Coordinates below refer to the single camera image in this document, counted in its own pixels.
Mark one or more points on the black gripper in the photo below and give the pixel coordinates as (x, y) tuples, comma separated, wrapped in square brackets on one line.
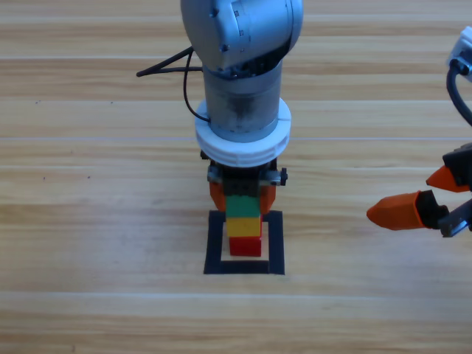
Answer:
[(241, 182), (448, 217)]

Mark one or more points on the green wooden block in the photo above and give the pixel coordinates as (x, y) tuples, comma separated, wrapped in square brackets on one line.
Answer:
[(241, 207)]

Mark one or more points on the yellow wooden block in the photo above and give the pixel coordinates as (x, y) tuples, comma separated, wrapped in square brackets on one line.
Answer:
[(241, 226)]

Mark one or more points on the red wooden block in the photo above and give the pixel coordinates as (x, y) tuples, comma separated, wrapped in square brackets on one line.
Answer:
[(245, 246)]

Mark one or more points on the black tape square outline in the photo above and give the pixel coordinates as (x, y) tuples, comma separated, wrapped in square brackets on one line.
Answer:
[(215, 243)]

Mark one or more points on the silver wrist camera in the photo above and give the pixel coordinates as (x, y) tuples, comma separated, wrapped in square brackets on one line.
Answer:
[(462, 55)]

